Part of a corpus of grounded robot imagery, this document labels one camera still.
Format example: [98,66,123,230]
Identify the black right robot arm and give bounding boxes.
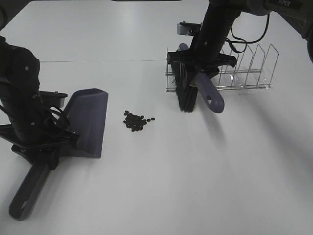
[167,0,313,75]

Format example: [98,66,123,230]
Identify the pile of coffee beans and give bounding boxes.
[123,110,156,132]

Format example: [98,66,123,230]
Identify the purple plastic dustpan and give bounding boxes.
[9,88,109,221]

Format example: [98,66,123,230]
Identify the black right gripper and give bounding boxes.
[167,36,237,85]

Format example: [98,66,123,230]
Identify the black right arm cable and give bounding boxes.
[224,11,271,53]

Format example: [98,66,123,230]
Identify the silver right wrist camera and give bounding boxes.
[177,21,202,36]

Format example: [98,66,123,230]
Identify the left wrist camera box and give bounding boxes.
[40,91,68,108]

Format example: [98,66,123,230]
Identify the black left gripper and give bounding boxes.
[0,97,79,170]

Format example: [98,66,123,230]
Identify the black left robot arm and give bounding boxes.
[0,37,79,170]

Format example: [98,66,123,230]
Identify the metal wire dish rack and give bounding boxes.
[165,44,280,93]

